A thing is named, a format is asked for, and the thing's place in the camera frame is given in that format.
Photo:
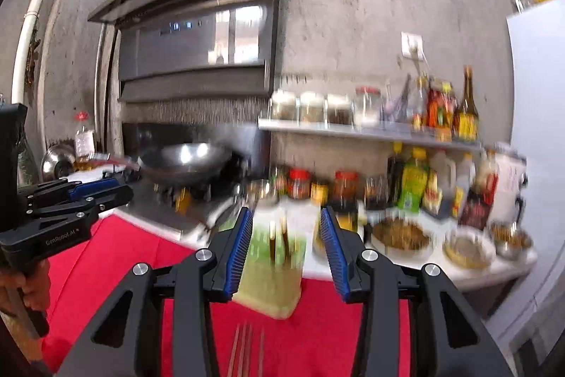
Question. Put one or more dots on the yellow-cap soy sauce bottle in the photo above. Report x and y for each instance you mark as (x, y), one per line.
(395, 174)

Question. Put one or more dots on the person's left hand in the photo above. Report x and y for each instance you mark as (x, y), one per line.
(37, 282)

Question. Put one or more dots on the orange-lid pickle jar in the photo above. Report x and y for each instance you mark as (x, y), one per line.
(345, 189)

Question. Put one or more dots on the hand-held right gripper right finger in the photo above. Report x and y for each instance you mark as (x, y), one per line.
(333, 246)

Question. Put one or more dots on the grey range hood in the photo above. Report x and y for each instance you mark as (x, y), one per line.
(190, 32)

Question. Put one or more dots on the red-lid glass jar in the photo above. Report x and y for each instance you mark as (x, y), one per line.
(367, 107)

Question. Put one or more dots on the small steel bowl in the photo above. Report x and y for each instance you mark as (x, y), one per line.
(260, 191)

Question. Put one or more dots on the clear bottle gold cap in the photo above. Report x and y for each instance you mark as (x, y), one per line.
(419, 107)

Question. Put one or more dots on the grey metal pipe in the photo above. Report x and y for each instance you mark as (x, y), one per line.
(106, 72)

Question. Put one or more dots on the white-lid spice jar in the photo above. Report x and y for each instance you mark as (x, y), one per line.
(340, 111)
(283, 107)
(312, 108)

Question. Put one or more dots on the white refrigerator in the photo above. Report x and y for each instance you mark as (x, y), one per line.
(538, 94)

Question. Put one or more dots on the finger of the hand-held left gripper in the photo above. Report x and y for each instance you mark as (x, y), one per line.
(117, 193)
(95, 187)

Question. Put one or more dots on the white wall shelf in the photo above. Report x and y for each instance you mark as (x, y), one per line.
(375, 132)

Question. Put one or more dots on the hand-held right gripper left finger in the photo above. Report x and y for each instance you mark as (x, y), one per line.
(240, 246)

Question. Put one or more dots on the set of brown wooden chopsticks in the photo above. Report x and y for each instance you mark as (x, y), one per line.
(244, 352)

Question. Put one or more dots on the steel wok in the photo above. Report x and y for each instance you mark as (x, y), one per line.
(185, 163)

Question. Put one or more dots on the red tablecloth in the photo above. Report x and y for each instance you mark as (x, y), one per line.
(110, 262)

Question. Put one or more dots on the yellow steel mug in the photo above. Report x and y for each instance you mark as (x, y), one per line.
(348, 221)

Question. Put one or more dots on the white plastic jug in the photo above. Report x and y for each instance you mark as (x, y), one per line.
(462, 187)

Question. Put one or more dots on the green-lid sauce jar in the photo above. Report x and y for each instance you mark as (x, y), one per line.
(281, 182)

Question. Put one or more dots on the gas stove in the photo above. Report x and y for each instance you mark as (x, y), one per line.
(150, 209)

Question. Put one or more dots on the steel bowl with food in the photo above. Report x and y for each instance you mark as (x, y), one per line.
(511, 240)

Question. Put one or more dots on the white wall pipe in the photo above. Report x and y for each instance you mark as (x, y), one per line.
(33, 15)

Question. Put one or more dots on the orange-label oil bottle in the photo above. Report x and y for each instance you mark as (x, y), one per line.
(446, 116)

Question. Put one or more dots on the white kitchen appliance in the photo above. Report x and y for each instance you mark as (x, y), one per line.
(510, 182)

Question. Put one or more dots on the red seasoning packet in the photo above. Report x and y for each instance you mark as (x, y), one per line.
(435, 105)

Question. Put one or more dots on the white wall socket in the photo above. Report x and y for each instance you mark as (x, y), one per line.
(412, 45)

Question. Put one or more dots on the dark plastic bag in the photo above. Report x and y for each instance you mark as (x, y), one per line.
(376, 193)

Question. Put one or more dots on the green plastic utensil holder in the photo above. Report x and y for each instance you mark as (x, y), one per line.
(269, 284)

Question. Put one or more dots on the plate of cooked food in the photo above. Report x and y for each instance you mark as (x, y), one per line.
(401, 235)

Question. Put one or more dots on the cooking oil bottle red cap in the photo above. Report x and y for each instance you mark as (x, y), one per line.
(84, 143)

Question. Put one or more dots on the small dark sauce jar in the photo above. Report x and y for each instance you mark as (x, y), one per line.
(319, 192)

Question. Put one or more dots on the clear cup with utensils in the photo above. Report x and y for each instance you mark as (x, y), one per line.
(396, 105)

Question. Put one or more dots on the green plastic bottle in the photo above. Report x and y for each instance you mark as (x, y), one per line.
(412, 182)

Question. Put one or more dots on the steel pot lid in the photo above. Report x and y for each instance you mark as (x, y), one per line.
(57, 163)

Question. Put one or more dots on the yellow oval dish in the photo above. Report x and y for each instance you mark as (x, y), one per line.
(468, 248)

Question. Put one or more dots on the dark bottle yellow label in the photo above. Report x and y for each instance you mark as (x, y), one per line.
(467, 116)

